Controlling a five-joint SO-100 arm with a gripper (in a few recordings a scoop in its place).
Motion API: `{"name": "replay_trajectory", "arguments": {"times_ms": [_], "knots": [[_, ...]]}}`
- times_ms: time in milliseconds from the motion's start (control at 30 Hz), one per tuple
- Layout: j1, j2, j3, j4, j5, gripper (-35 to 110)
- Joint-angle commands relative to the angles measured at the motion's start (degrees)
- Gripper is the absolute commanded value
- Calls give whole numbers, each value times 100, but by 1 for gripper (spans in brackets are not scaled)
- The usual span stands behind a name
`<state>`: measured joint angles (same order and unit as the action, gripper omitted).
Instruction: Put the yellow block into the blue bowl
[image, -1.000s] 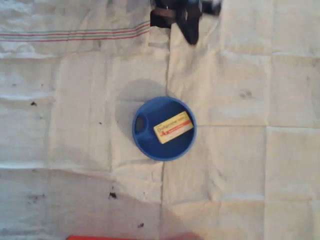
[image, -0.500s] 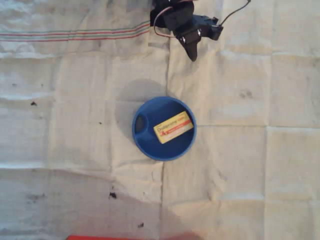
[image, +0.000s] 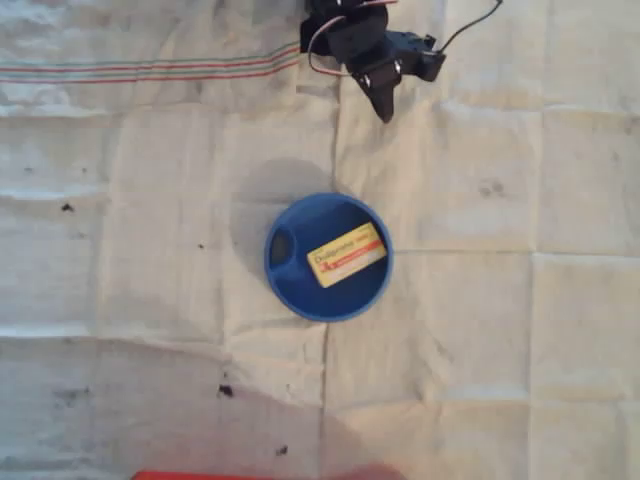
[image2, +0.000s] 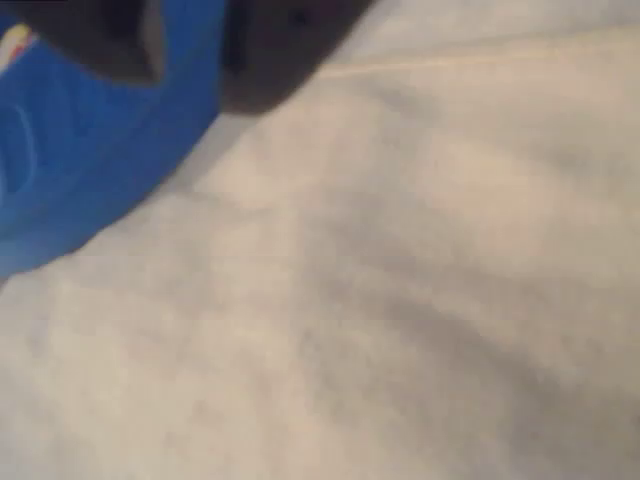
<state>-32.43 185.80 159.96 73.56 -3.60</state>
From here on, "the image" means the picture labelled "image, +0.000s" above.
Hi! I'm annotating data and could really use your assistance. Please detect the white cloth with striped band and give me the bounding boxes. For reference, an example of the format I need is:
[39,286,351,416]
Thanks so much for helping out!
[0,0,640,480]

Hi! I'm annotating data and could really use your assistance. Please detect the yellow medicine box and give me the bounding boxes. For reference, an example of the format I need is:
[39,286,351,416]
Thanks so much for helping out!
[305,221,388,289]

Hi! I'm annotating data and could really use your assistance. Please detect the red flat object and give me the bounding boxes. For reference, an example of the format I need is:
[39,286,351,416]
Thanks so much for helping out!
[130,467,407,480]

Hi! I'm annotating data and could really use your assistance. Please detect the thin black cable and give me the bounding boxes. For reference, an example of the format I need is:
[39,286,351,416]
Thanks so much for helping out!
[437,0,503,53]

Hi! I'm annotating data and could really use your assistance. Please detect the blue plastic bowl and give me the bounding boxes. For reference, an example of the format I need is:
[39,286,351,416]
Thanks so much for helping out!
[263,191,396,324]

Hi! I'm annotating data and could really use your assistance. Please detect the white and red servo cable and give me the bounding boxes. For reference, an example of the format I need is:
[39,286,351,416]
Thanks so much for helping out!
[307,14,352,77]

